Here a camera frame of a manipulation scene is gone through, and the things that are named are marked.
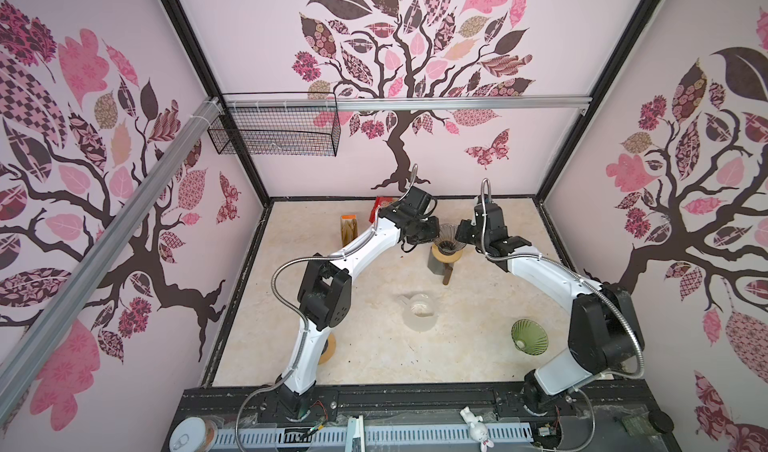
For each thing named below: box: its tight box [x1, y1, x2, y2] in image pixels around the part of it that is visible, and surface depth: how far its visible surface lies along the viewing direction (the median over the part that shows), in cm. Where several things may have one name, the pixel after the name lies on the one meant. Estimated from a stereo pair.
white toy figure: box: [459, 406, 494, 452], surface depth 69 cm
